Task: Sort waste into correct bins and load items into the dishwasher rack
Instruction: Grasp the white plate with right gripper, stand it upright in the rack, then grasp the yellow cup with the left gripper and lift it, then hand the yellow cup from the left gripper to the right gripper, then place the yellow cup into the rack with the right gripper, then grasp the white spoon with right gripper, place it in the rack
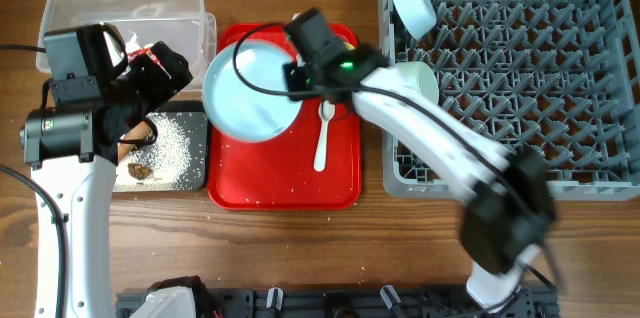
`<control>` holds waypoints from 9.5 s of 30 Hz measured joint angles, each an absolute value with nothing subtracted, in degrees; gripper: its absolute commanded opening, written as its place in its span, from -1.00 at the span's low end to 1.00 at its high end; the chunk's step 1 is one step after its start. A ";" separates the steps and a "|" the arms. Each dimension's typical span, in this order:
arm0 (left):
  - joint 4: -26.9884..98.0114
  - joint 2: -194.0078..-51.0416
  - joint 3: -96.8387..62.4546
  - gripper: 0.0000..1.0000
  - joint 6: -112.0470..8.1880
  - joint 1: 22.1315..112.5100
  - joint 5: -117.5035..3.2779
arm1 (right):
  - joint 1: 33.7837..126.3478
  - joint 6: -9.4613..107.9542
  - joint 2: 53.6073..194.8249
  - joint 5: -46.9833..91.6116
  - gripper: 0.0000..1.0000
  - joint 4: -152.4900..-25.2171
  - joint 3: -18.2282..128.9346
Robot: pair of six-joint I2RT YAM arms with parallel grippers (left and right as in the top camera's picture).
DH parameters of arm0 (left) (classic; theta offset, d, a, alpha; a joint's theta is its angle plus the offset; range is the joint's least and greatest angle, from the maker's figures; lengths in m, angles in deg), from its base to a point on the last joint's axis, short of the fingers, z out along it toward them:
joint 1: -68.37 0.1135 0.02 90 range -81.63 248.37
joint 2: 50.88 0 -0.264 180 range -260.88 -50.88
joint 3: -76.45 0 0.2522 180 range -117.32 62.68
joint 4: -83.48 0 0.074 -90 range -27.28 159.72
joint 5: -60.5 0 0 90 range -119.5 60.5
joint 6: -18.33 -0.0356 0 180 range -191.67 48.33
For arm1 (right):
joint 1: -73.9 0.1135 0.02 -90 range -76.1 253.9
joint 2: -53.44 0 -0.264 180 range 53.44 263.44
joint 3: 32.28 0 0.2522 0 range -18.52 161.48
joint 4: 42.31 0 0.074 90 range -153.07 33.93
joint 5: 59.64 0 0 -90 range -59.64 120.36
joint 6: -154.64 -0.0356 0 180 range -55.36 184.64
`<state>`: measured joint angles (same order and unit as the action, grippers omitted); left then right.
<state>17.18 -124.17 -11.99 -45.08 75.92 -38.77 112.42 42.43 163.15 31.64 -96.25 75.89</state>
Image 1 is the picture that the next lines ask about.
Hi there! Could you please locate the dark brown food lump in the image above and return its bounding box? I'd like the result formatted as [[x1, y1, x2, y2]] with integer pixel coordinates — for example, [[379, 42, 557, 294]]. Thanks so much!
[[127, 163, 153, 180]]

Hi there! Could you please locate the red and white wrapper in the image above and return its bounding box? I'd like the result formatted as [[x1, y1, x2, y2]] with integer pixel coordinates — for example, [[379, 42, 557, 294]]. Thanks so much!
[[125, 33, 160, 65]]

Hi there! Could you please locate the red serving tray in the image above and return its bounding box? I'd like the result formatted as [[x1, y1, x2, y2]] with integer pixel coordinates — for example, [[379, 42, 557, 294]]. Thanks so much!
[[208, 23, 361, 210]]

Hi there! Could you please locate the light blue bowl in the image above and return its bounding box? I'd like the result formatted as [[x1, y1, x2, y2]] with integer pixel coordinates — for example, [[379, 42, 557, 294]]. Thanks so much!
[[392, 0, 437, 40]]

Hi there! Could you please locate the white rice pile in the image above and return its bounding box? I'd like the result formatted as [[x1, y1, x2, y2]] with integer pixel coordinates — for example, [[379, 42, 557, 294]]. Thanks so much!
[[113, 111, 209, 190]]

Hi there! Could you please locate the white plastic spoon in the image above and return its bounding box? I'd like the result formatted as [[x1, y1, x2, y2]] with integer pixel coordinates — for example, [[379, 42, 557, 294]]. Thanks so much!
[[313, 100, 335, 172]]

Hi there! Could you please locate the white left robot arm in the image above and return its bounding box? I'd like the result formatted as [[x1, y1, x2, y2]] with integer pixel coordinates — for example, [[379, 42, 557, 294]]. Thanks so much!
[[21, 42, 192, 317]]

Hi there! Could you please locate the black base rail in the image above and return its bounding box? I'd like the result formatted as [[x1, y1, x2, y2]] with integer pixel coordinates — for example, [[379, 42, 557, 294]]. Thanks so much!
[[115, 285, 557, 318]]

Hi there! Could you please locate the grey dishwasher rack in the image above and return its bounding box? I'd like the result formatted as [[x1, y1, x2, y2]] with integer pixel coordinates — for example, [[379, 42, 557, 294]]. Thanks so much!
[[378, 0, 639, 201]]

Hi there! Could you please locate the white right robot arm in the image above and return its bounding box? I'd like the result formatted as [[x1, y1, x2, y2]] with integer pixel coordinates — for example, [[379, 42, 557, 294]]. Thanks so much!
[[283, 8, 556, 313]]

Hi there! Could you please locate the black waste tray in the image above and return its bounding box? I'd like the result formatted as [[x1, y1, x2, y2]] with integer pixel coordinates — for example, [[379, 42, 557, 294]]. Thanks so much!
[[112, 100, 210, 193]]

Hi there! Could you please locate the light blue plate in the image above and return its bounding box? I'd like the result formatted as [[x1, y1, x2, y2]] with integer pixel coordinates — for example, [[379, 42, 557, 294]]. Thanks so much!
[[202, 39, 302, 143]]

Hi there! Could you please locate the light green bowl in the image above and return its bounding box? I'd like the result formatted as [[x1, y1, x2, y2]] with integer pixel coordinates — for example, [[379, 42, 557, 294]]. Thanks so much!
[[395, 61, 439, 105]]

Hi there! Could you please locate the clear plastic waste bin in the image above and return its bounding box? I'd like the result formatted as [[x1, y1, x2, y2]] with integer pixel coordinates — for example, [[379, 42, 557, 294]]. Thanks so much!
[[38, 0, 217, 91]]

